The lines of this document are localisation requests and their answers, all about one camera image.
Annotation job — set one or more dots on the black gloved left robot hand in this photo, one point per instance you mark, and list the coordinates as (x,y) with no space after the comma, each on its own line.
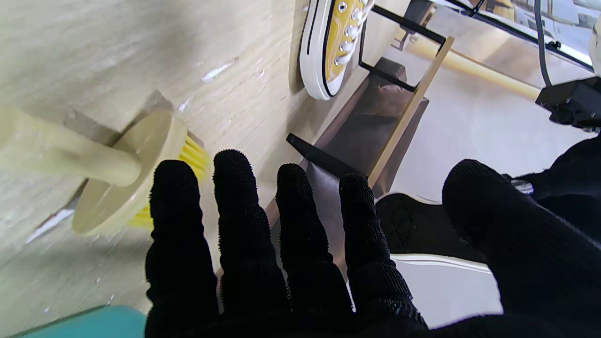
(577,183)

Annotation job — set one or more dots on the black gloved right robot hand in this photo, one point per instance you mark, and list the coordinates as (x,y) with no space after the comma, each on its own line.
(300,281)

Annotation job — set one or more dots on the wooden brush yellow bristles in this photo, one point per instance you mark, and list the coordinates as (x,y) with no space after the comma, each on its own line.
(70,155)

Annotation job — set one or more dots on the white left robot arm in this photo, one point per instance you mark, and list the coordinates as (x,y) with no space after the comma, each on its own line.
(596,51)

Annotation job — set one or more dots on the brown leather sofa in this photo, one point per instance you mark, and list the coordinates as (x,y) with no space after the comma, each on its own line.
(361,131)

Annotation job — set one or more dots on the green plastic basin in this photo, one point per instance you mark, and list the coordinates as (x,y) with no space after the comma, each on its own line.
(94,326)

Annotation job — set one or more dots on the white paper scrap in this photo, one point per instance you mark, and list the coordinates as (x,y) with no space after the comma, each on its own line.
(49,225)

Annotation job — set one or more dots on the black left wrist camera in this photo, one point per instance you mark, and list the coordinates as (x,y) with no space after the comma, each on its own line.
(573,101)

